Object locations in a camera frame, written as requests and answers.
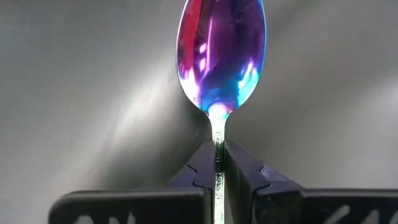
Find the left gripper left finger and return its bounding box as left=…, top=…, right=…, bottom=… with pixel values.
left=48, top=139, right=217, bottom=224

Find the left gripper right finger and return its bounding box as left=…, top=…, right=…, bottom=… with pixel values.
left=223, top=139, right=398, bottom=224

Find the iridescent spoon teal handle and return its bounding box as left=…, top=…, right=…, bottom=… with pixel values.
left=175, top=0, right=267, bottom=224

